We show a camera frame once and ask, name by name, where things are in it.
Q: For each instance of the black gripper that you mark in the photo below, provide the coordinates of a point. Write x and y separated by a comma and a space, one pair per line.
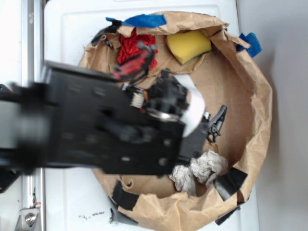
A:
175, 98

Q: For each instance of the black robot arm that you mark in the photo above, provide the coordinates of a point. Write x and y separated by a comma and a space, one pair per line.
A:
83, 118

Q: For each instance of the crumpled white paper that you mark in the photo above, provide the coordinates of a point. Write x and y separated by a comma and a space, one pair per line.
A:
204, 170

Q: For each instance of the yellow green sponge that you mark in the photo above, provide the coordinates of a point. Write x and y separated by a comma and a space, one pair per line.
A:
188, 45

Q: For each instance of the brown paper bag tray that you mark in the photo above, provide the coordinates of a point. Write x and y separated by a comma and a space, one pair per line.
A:
223, 76

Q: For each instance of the blue tape piece top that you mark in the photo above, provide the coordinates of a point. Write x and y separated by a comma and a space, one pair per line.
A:
142, 20

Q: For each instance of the blue tape piece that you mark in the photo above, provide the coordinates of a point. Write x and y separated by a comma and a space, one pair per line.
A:
142, 20
255, 47

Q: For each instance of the blue tape piece right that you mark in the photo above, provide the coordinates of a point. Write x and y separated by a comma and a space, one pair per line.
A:
255, 47

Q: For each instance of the black tape piece lower right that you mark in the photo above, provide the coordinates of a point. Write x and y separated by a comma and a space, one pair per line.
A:
230, 183

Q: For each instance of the black tape piece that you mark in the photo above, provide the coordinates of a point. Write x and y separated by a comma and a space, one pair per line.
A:
122, 198
230, 183

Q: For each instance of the black tape piece lower left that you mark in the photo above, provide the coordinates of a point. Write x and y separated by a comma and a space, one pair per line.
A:
122, 198

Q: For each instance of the white plastic tray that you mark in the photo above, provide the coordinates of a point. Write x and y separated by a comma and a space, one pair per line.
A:
74, 200

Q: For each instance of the aluminium frame rail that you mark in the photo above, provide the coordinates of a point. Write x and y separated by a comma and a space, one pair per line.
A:
33, 212

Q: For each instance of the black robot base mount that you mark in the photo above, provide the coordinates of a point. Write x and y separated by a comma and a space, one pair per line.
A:
7, 178

